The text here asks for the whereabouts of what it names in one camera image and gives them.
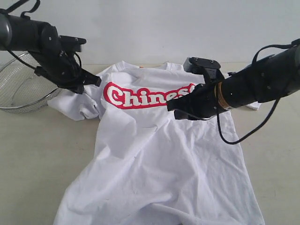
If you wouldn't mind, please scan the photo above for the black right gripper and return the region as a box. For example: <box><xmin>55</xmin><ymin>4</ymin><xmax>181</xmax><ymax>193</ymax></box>
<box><xmin>167</xmin><ymin>84</ymin><xmax>225</xmax><ymax>120</ymax></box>

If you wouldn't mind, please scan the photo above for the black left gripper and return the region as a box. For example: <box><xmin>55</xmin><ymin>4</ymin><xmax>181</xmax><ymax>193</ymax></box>
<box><xmin>35</xmin><ymin>51</ymin><xmax>102</xmax><ymax>94</ymax></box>

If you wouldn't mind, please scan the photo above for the white t-shirt red print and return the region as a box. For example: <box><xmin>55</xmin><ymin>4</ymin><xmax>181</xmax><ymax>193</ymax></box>
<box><xmin>48</xmin><ymin>61</ymin><xmax>265</xmax><ymax>225</ymax></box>

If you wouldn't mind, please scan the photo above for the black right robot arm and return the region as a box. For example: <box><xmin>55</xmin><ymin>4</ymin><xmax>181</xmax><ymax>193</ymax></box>
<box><xmin>167</xmin><ymin>39</ymin><xmax>300</xmax><ymax>120</ymax></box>

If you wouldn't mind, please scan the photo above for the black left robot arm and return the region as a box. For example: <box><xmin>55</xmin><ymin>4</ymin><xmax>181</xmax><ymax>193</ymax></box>
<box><xmin>0</xmin><ymin>9</ymin><xmax>101</xmax><ymax>94</ymax></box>

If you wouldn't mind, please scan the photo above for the metal mesh basket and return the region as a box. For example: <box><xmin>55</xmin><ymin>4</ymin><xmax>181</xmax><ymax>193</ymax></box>
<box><xmin>0</xmin><ymin>59</ymin><xmax>61</xmax><ymax>114</ymax></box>

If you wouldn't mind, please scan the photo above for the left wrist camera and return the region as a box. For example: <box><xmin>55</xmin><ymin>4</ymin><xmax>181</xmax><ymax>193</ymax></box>
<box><xmin>59</xmin><ymin>35</ymin><xmax>87</xmax><ymax>52</ymax></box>

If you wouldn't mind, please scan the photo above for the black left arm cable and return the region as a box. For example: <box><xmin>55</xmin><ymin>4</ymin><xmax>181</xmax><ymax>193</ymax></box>
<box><xmin>0</xmin><ymin>0</ymin><xmax>83</xmax><ymax>78</ymax></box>

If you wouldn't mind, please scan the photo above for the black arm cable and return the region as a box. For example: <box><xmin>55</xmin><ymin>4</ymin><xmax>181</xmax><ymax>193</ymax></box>
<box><xmin>217</xmin><ymin>43</ymin><xmax>296</xmax><ymax>145</ymax></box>
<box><xmin>0</xmin><ymin>0</ymin><xmax>83</xmax><ymax>78</ymax></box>

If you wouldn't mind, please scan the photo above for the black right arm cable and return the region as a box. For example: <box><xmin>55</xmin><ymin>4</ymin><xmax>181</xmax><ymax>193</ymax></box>
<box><xmin>217</xmin><ymin>43</ymin><xmax>296</xmax><ymax>145</ymax></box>

